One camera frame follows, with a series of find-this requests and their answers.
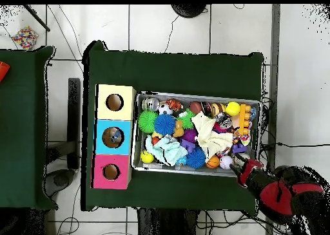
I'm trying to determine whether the small soccer ball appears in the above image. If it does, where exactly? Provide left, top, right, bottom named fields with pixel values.
left=158, top=103, right=173, bottom=117

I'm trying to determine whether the cream knitted cloth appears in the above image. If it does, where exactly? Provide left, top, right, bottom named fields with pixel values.
left=191, top=111, right=235, bottom=161

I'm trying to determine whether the grey metal strip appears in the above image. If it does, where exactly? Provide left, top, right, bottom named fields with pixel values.
left=265, top=4, right=282, bottom=169

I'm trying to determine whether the small red object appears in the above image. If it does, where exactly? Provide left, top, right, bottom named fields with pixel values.
left=0, top=61, right=11, bottom=83

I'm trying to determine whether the small blue spiky ball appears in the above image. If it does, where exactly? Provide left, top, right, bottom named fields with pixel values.
left=185, top=147, right=207, bottom=169

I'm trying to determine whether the black rod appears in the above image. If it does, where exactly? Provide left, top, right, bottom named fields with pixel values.
left=23, top=5, right=51, bottom=32

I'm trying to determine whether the colourful patterned packet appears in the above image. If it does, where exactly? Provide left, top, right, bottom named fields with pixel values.
left=11, top=26, right=39, bottom=52

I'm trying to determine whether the dark green side table cloth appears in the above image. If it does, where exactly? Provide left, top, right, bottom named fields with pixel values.
left=0, top=46, right=57, bottom=211

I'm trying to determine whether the black round base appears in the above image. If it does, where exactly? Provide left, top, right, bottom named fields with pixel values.
left=171, top=4, right=207, bottom=19

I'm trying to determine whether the clear mesh bin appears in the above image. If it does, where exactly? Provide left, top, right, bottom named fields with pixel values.
left=131, top=90, right=261, bottom=179

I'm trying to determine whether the mint green cloth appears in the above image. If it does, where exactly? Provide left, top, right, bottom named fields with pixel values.
left=145, top=135, right=189, bottom=167

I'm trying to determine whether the yellow tennis ball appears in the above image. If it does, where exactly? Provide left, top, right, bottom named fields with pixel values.
left=225, top=101, right=241, bottom=117

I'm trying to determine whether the crushed clear plastic bottle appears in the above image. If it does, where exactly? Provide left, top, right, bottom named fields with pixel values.
left=109, top=131, right=122, bottom=146

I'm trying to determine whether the yellow smiley ball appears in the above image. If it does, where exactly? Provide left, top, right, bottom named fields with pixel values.
left=140, top=150, right=155, bottom=164

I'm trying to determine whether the green spiky ball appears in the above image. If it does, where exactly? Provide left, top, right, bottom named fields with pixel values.
left=137, top=110, right=159, bottom=134

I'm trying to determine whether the large blue spiky ball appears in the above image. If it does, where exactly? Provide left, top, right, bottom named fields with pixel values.
left=154, top=113, right=177, bottom=136

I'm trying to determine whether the wooden box with three holes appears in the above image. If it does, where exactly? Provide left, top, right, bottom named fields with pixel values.
left=92, top=84, right=137, bottom=191

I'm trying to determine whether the orange toy brick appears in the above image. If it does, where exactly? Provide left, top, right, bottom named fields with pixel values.
left=238, top=104, right=253, bottom=136

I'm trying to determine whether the green furry googly-eyed toy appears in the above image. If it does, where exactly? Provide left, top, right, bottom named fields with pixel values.
left=177, top=110, right=196, bottom=130

